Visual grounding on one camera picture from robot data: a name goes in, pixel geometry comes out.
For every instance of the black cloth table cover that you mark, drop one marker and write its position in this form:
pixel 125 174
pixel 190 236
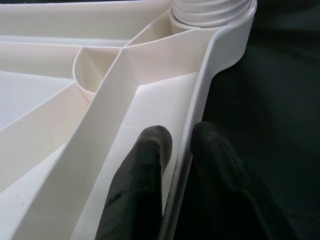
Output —
pixel 275 100

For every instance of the white plastic table leg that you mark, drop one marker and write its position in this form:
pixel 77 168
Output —
pixel 210 12

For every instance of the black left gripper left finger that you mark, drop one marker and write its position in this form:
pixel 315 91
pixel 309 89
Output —
pixel 140 190

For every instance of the white plastic children table top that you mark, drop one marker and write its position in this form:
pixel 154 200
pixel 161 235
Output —
pixel 75 125

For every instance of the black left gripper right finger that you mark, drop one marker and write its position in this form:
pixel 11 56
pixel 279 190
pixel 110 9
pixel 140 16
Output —
pixel 225 190

